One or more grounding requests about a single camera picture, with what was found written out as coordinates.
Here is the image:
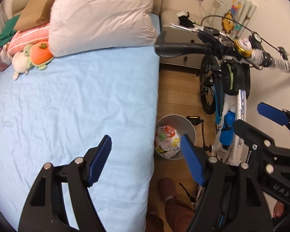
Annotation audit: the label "grey round trash bin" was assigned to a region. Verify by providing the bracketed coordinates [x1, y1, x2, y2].
[154, 115, 196, 161]

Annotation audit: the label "trash in bin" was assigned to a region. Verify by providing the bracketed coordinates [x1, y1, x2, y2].
[154, 125, 181, 159]

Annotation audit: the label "person right hand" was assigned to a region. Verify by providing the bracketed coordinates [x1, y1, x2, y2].
[273, 201, 284, 219]

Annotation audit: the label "blue water bottle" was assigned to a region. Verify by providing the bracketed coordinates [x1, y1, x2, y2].
[219, 111, 235, 146]

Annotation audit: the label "white bicycle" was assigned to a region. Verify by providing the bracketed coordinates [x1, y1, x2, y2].
[155, 25, 290, 166]

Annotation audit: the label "brown slipper foot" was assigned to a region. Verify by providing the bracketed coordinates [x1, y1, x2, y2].
[158, 177, 177, 204]

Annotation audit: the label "light blue bed sheet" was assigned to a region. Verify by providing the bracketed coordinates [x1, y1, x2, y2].
[0, 13, 160, 232]

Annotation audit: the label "cartoon lion play mat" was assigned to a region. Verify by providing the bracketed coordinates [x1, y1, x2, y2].
[210, 0, 257, 39]

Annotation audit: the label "grey bedside cabinet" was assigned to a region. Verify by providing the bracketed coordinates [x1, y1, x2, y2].
[160, 9, 204, 69]

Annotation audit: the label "black item on cabinet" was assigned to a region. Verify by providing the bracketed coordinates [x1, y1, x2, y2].
[178, 15, 195, 28]

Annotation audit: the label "orange green turtle plush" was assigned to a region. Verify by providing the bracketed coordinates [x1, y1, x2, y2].
[23, 41, 54, 70]

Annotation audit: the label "striped folded clothes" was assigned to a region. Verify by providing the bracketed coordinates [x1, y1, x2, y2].
[0, 43, 12, 72]

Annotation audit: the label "pink striped pillow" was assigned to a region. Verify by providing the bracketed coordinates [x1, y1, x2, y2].
[8, 23, 49, 55]

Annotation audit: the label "green clothing pile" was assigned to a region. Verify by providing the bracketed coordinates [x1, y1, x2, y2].
[0, 15, 20, 48]

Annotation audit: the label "white pillow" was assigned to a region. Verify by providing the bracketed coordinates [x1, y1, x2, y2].
[49, 0, 157, 57]

